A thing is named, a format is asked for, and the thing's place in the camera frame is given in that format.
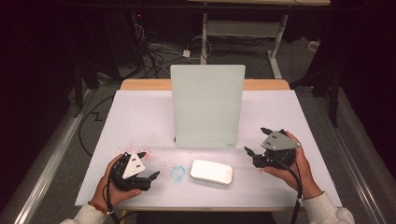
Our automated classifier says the white metal desk frame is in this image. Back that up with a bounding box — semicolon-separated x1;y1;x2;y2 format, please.
200;12;290;79

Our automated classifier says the wooden table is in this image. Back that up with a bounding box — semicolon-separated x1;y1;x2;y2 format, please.
120;78;297;213

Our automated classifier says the white eraser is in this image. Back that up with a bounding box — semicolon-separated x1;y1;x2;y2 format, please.
190;159;233;186

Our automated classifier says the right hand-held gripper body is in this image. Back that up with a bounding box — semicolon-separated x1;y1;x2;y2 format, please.
252;128;303;171

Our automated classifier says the person's right hand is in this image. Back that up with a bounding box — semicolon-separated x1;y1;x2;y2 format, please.
262;130;324;201

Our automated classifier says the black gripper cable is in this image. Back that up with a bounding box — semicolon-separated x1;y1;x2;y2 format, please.
105;157;138;224
270;153;304;224

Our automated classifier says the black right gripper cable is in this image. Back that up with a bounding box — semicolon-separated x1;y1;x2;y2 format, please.
270;153;304;224

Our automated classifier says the person's left hand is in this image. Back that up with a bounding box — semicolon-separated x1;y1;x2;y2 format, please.
91;153;143;210

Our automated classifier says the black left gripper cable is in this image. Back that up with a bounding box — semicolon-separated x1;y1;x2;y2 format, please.
105;157;138;224

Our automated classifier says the black floor cable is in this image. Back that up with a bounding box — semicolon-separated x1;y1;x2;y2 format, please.
78;94;115;157

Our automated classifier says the white drawing board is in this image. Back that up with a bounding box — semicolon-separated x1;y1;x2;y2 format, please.
170;64;247;149

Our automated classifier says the aluminium rail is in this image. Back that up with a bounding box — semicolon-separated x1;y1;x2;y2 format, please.
311;92;388;224
13;89;95;224

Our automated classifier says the black stand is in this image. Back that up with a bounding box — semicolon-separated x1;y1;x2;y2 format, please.
72;60;101;119
289;66;341;129

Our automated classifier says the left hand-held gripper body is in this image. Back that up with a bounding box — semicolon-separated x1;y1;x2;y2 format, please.
110;151;153;192

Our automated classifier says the red bracelet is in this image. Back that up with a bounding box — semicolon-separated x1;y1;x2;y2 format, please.
87;200;110;216

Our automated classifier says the bundle of floor cables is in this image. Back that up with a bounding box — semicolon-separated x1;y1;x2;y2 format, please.
133;22;188;79

